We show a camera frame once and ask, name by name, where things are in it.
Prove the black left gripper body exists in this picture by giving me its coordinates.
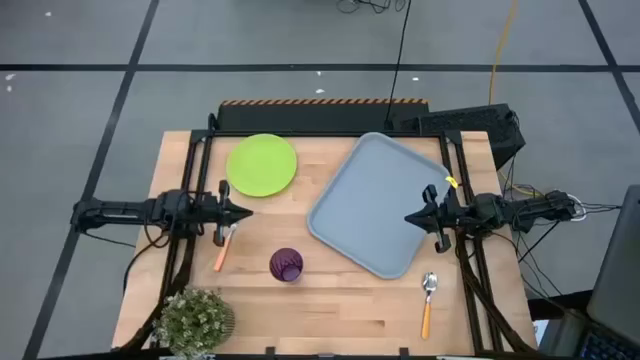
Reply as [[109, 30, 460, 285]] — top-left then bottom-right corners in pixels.
[[197, 179, 232, 247]]

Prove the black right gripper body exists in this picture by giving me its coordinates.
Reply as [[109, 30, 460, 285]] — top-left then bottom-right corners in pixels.
[[423, 184, 464, 254]]

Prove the fork with orange handle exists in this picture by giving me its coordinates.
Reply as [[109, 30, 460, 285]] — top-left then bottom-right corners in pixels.
[[213, 223, 239, 273]]

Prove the lime green round plate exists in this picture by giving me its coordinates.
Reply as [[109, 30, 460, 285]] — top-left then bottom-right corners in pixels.
[[225, 133, 298, 198]]

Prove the grey plastic tray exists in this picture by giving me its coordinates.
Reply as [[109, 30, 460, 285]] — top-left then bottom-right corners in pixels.
[[306, 131, 454, 280]]

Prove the purple faceted plastic cup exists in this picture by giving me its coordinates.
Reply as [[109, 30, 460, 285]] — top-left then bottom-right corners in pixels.
[[269, 247, 305, 284]]

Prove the spoon with orange handle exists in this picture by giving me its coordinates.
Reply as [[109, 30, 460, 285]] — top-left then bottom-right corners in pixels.
[[420, 271, 439, 341]]

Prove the black perforated computer case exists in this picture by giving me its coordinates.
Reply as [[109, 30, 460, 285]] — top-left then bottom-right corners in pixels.
[[399, 103, 527, 171]]

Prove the green potted plant ribbed pot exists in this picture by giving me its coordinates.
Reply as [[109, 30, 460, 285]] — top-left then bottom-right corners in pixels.
[[152, 285, 236, 360]]

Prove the grey laptop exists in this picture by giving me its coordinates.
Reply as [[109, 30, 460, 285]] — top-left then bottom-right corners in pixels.
[[574, 183, 640, 360]]

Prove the black aluminium table frame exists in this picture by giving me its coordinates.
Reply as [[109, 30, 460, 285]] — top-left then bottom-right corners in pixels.
[[117, 113, 539, 359]]

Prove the black hazard-striped cable cover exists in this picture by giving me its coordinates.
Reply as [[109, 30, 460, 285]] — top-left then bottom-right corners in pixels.
[[218, 98, 430, 134]]

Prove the white cable loop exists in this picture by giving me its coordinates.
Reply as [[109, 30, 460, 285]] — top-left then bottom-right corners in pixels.
[[547, 188, 587, 223]]

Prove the black power cable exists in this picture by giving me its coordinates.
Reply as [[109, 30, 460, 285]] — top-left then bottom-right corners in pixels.
[[383, 0, 414, 129]]

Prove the yellow power cable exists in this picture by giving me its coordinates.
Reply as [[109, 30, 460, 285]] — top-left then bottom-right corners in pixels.
[[488, 0, 520, 106]]

